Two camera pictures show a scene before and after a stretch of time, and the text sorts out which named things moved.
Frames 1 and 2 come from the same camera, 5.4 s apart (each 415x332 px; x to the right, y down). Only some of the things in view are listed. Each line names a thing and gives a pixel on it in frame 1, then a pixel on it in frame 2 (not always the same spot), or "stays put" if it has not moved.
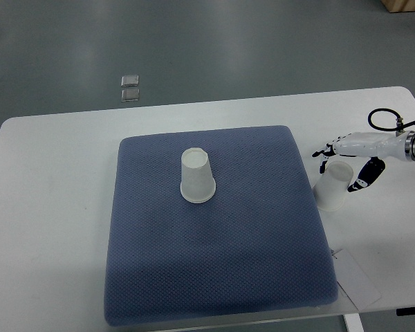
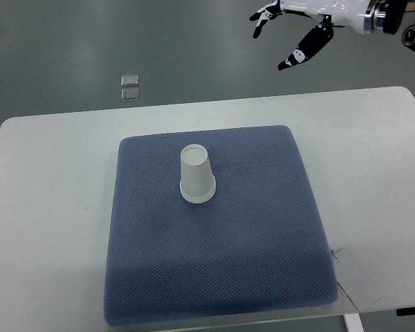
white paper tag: (353, 281) stays put
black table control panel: (412, 310) stays put
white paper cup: (330, 191) → (198, 182)
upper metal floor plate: (130, 81) stays put
